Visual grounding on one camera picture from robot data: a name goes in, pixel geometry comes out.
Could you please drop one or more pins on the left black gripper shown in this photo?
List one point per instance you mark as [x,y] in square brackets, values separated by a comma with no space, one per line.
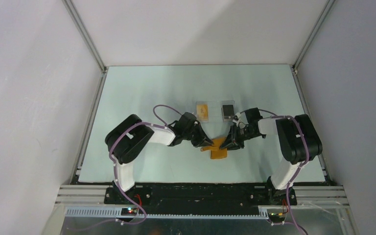
[202,140]

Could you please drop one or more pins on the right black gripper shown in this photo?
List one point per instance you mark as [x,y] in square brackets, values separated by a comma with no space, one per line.
[232,141]

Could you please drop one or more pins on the orange leather card holder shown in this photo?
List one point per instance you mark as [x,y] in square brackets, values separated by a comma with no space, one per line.
[215,152]

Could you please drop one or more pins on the clear plastic card tray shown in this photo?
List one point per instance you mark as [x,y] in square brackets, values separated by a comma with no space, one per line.
[215,110]

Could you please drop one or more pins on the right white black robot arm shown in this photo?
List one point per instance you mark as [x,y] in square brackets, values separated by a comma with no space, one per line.
[298,139]

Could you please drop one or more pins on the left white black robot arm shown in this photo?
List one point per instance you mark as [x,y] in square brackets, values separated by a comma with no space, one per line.
[126,141]

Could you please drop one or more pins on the black credit card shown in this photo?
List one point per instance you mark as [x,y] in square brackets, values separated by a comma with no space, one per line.
[228,111]

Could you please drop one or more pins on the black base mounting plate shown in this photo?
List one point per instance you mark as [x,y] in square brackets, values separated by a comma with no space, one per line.
[201,198]

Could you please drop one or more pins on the left controller circuit board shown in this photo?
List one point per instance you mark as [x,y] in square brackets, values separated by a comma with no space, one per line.
[129,211]

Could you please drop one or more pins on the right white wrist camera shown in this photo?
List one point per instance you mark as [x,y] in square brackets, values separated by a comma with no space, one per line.
[237,119]

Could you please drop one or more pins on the left aluminium frame rail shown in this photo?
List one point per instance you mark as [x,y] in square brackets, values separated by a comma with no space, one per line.
[100,81]

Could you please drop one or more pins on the aluminium frame rail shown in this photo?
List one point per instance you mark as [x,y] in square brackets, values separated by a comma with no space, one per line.
[100,81]
[329,5]

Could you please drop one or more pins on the right aluminium frame rail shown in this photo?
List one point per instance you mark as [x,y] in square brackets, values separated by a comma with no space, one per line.
[329,5]

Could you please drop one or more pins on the grey slotted cable duct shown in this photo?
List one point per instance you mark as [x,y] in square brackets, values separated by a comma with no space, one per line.
[114,212]

